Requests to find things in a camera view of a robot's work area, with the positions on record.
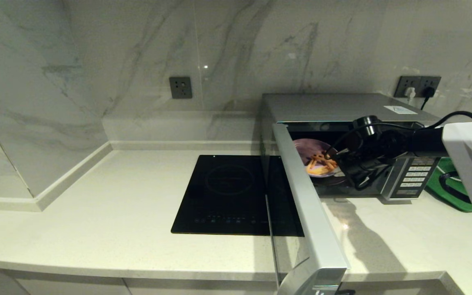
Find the grey single wall socket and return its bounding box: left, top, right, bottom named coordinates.
left=169, top=76, right=193, bottom=100

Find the black cylindrical wrist module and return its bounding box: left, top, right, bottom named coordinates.
left=352, top=116, right=381, bottom=138

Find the grey double wall socket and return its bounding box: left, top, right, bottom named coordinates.
left=394, top=75, right=442, bottom=99

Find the white paper sheet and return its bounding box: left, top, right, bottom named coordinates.
left=383, top=105, right=418, bottom=115

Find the purple plate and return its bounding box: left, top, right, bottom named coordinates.
left=293, top=138, right=345, bottom=178

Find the black induction cooktop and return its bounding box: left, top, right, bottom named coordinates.
left=171, top=154, right=305, bottom=237

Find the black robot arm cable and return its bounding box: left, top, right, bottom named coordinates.
left=424, top=110, right=472, bottom=136
left=440, top=171, right=472, bottom=204

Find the green plastic tray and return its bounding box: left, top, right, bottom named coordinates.
left=425, top=157, right=472, bottom=213

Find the silver microwave oven body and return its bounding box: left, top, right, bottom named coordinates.
left=259, top=93, right=442, bottom=204

